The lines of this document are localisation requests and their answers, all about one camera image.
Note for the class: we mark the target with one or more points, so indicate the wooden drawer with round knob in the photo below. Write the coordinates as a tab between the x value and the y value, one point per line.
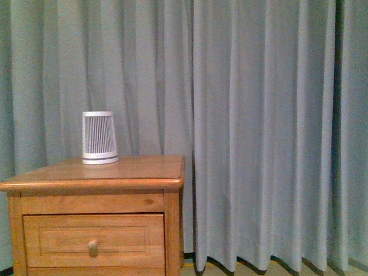
95	240

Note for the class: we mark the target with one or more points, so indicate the white ribbed air purifier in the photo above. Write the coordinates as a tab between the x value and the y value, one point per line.
98	138

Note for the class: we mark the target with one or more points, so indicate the grey-green curtain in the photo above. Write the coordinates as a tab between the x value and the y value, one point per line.
267	100

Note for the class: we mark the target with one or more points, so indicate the wooden nightstand cabinet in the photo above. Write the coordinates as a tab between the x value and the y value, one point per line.
131	185

